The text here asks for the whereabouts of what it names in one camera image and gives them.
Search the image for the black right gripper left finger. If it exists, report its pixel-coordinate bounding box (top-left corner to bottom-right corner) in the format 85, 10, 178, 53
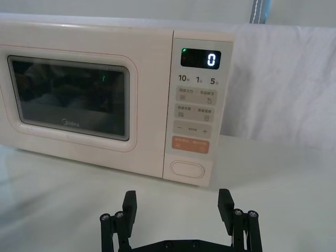
99, 190, 138, 252

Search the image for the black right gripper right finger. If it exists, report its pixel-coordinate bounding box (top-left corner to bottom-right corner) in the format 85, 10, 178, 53
217, 188, 263, 252

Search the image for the white table cloth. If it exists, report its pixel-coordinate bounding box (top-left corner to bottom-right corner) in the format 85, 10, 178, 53
0, 135, 336, 252

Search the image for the cream microwave oven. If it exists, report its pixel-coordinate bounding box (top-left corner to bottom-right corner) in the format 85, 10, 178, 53
0, 13, 237, 187

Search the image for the grey striped post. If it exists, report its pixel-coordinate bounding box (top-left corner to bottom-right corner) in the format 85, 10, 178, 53
249, 0, 271, 25

